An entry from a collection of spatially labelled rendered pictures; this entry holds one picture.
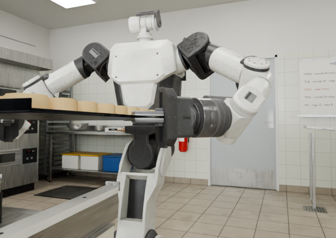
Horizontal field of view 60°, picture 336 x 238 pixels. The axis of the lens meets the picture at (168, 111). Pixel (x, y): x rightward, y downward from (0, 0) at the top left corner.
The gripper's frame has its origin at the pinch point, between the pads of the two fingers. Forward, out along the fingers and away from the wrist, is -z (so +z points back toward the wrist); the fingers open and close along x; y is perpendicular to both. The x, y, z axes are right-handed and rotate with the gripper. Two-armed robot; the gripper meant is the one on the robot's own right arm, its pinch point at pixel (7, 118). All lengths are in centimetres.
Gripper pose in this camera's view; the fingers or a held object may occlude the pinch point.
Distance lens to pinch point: 86.9
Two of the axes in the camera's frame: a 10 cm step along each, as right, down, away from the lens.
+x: 0.1, -10.0, 0.5
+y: 8.8, 0.3, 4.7
